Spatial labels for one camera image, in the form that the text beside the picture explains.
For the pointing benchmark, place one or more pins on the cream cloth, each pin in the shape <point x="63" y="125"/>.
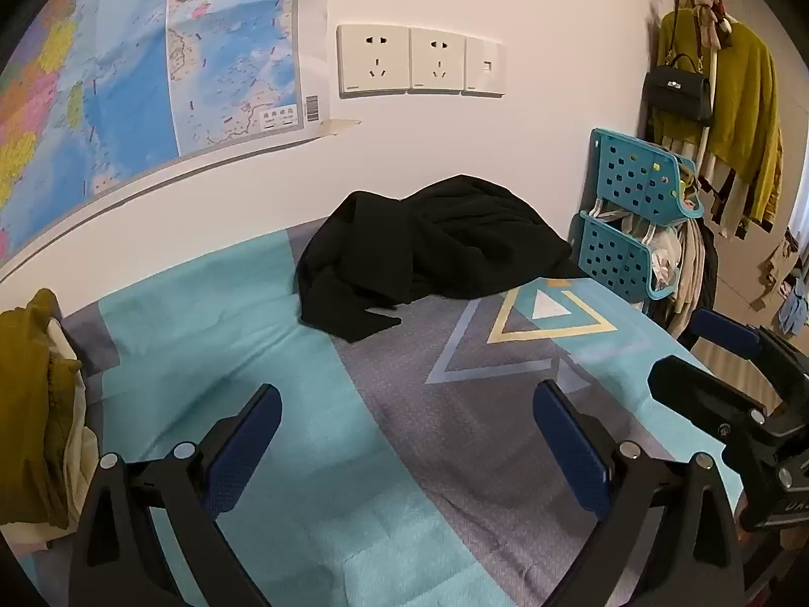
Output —
<point x="79" y="461"/>

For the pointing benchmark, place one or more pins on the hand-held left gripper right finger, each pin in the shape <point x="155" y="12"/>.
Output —
<point x="572" y="449"/>

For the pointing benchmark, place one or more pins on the beige tape piece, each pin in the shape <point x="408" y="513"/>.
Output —
<point x="341" y="128"/>

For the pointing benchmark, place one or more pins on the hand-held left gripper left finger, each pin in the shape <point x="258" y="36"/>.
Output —
<point x="246" y="449"/>

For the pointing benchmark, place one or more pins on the colourful wall map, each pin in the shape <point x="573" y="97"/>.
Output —
<point x="126" y="76"/>

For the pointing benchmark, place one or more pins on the teal plastic basket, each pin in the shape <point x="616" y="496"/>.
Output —
<point x="613" y="253"/>
<point x="632" y="171"/>

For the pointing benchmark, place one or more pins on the mustard hanging sweater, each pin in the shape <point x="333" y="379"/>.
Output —
<point x="746" y="101"/>

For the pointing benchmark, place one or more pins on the teal grey patterned bed sheet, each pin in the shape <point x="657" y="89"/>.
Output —
<point x="379" y="423"/>

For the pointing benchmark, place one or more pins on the plaid fringed scarf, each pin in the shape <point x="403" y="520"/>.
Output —
<point x="733" y="196"/>

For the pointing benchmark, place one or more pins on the beige hanging garment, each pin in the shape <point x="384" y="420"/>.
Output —
<point x="689" y="278"/>

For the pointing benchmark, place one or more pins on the mustard yellow garment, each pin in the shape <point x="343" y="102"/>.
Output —
<point x="25" y="392"/>

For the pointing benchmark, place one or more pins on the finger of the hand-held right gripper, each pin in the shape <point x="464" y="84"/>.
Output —
<point x="695" y="386"/>
<point x="720" y="332"/>

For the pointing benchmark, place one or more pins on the pink cream hanging scarf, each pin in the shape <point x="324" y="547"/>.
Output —
<point x="711" y="12"/>

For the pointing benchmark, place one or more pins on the white wall socket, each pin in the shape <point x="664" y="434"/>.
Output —
<point x="373" y="60"/>
<point x="438" y="60"/>

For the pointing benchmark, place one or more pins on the white wall data port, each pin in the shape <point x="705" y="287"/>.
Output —
<point x="485" y="66"/>

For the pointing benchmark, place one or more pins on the light blue cloth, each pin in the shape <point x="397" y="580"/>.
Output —
<point x="795" y="315"/>

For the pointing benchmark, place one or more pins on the white coat rack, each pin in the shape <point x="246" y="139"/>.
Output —
<point x="711" y="76"/>

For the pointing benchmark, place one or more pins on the tan hanging garment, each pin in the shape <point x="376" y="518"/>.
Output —
<point x="784" y="265"/>

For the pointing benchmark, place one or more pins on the black garment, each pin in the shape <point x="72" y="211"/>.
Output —
<point x="442" y="240"/>

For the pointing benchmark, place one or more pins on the black handbag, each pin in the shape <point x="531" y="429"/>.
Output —
<point x="679" y="92"/>

